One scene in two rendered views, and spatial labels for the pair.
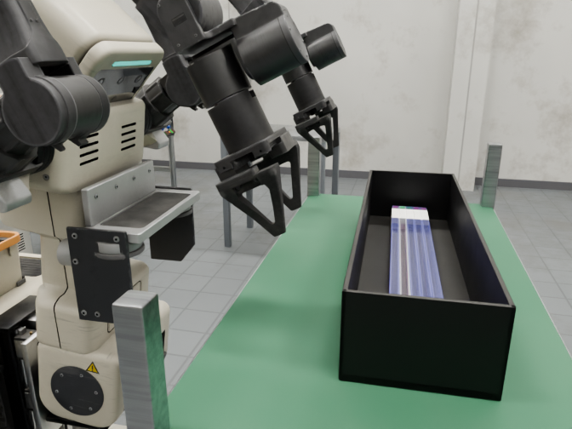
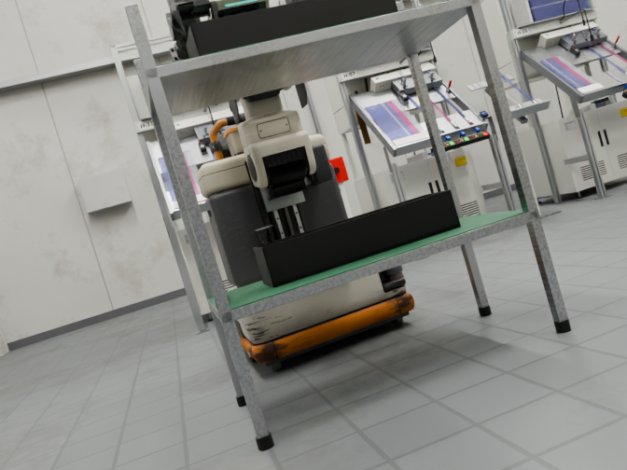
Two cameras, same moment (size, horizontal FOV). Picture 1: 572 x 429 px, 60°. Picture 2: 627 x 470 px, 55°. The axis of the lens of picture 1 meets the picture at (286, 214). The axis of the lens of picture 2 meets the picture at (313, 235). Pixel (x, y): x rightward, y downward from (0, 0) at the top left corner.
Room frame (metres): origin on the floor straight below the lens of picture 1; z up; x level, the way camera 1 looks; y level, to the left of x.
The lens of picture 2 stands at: (-0.14, -1.69, 0.53)
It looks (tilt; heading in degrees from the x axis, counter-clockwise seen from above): 3 degrees down; 63
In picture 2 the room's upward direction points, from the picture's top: 17 degrees counter-clockwise
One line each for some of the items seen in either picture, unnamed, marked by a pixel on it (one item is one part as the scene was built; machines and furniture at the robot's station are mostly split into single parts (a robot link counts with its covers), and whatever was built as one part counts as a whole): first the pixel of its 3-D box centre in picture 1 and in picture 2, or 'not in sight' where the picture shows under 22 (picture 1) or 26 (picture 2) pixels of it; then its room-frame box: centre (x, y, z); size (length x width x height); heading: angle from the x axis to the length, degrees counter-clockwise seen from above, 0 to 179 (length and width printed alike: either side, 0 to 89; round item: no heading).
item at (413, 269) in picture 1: (412, 262); not in sight; (0.73, -0.20, 0.98); 0.51 x 0.07 x 0.03; 168
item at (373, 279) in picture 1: (413, 246); (293, 34); (0.73, -0.20, 1.01); 0.57 x 0.17 x 0.11; 168
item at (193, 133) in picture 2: not in sight; (226, 211); (1.24, 2.17, 0.66); 1.01 x 0.73 x 1.31; 77
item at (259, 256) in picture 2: not in sight; (355, 237); (0.76, -0.18, 0.41); 0.57 x 0.17 x 0.11; 167
